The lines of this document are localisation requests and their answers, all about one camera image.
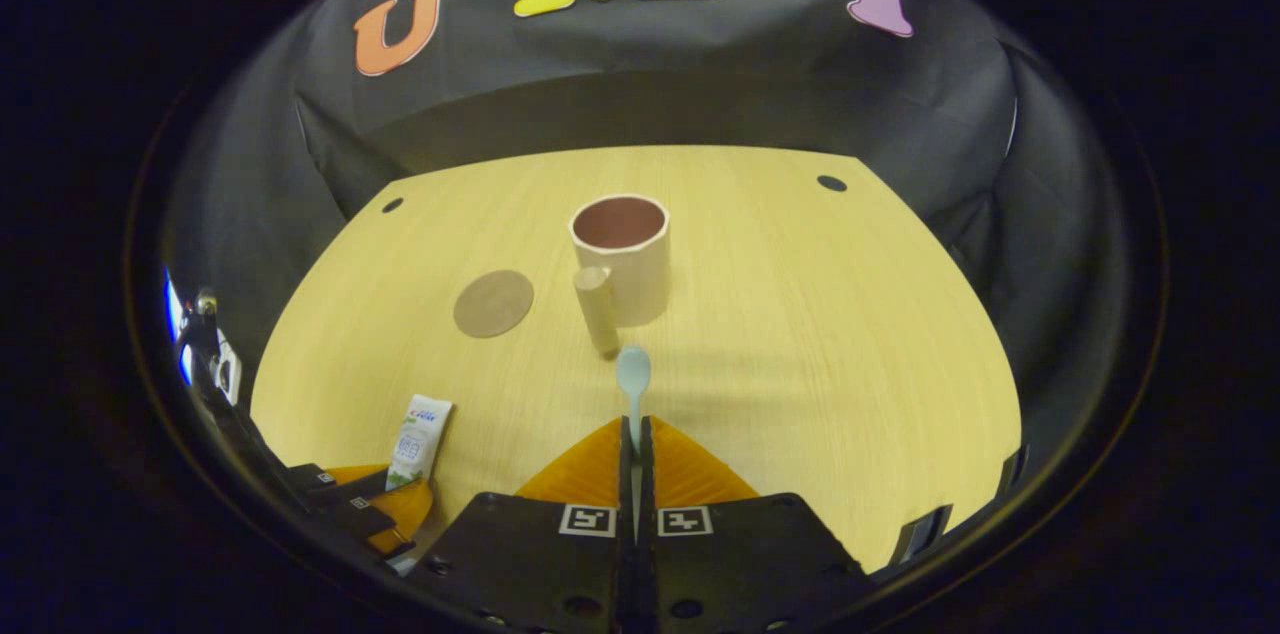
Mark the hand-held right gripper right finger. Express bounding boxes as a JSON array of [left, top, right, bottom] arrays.
[[638, 416, 871, 634]]

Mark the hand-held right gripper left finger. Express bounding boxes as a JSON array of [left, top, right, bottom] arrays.
[[408, 417, 636, 634]]

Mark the white toothpaste tube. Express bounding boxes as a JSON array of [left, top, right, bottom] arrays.
[[385, 394, 454, 492]]

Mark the pale green toothbrush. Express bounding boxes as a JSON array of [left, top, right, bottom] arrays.
[[615, 346, 653, 545]]

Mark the round brown coaster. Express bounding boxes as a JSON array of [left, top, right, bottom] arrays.
[[453, 270, 535, 339]]

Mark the beige cup with handle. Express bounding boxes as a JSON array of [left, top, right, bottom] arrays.
[[569, 194, 671, 358]]

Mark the black backdrop cloth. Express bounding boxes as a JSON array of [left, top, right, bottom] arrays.
[[160, 0, 1141, 515]]

